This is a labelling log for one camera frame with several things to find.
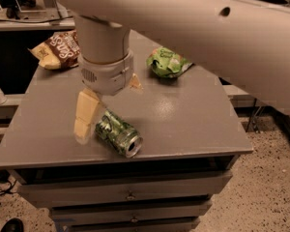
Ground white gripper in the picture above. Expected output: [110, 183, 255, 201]
[73, 50, 142, 143]

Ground green soda can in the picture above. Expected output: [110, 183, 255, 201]
[95, 109, 143, 158]

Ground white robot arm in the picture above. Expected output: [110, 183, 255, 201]
[57, 0, 290, 117]

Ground green snack bag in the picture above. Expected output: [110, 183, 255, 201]
[146, 46, 192, 78]

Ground brown chips bag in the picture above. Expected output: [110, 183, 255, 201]
[30, 30, 80, 70]

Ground grey drawer cabinet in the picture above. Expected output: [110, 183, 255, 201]
[0, 35, 252, 232]

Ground top drawer knob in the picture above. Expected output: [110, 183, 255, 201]
[126, 191, 135, 201]

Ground drawer knob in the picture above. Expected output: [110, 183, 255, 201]
[130, 216, 139, 223]
[126, 191, 135, 201]

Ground black shoe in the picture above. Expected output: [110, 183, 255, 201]
[0, 217, 24, 232]

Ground black cable on ledge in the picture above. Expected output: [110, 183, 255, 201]
[0, 14, 75, 25]

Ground black floor cables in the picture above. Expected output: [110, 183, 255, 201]
[0, 169, 18, 197]

